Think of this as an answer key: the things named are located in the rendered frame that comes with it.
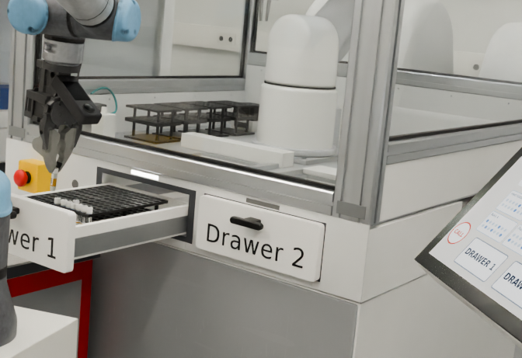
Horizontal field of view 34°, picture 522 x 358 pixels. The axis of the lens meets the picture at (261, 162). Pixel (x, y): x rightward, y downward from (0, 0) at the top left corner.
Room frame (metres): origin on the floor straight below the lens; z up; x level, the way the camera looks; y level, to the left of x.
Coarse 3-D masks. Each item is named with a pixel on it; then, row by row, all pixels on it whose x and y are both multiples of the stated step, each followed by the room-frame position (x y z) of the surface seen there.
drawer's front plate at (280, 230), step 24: (216, 216) 1.65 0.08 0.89; (240, 216) 1.62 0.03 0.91; (264, 216) 1.59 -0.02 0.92; (288, 216) 1.56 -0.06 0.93; (240, 240) 1.62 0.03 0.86; (264, 240) 1.58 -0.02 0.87; (288, 240) 1.55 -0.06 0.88; (312, 240) 1.52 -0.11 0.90; (264, 264) 1.58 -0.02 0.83; (288, 264) 1.55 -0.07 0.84; (312, 264) 1.52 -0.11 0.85
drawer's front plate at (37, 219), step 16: (32, 208) 1.49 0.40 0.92; (48, 208) 1.47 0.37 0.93; (16, 224) 1.52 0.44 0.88; (32, 224) 1.49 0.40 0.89; (48, 224) 1.47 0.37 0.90; (64, 224) 1.44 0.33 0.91; (32, 240) 1.49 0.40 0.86; (48, 240) 1.46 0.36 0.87; (64, 240) 1.44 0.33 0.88; (32, 256) 1.49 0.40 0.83; (64, 256) 1.44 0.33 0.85; (64, 272) 1.44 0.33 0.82
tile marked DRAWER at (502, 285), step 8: (512, 264) 1.03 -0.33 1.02; (520, 264) 1.02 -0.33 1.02; (504, 272) 1.03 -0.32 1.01; (512, 272) 1.02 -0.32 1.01; (520, 272) 1.01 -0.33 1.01; (496, 280) 1.03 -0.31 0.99; (504, 280) 1.02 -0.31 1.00; (512, 280) 1.01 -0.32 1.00; (520, 280) 1.00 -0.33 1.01; (496, 288) 1.02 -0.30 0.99; (504, 288) 1.01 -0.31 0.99; (512, 288) 1.00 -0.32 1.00; (520, 288) 0.98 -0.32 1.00; (504, 296) 0.99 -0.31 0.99; (512, 296) 0.98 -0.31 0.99; (520, 296) 0.97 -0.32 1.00; (520, 304) 0.96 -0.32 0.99
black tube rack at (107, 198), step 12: (60, 192) 1.72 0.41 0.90; (72, 192) 1.73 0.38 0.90; (84, 192) 1.74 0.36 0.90; (96, 192) 1.75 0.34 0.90; (108, 192) 1.76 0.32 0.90; (120, 192) 1.78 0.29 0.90; (132, 192) 1.78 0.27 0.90; (84, 204) 1.63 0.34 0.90; (96, 204) 1.64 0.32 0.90; (108, 204) 1.64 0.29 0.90; (120, 204) 1.65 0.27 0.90; (132, 204) 1.66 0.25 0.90; (144, 204) 1.67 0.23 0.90; (156, 204) 1.70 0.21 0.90; (96, 216) 1.57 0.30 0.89; (108, 216) 1.67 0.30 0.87; (120, 216) 1.67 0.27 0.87
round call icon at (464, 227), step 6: (462, 222) 1.20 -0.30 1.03; (468, 222) 1.19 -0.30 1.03; (456, 228) 1.20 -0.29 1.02; (462, 228) 1.19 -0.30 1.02; (468, 228) 1.17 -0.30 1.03; (450, 234) 1.20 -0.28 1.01; (456, 234) 1.19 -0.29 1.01; (462, 234) 1.17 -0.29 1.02; (444, 240) 1.20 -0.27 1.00; (450, 240) 1.18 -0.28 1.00; (456, 240) 1.17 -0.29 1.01; (462, 240) 1.16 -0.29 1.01; (456, 246) 1.16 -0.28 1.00
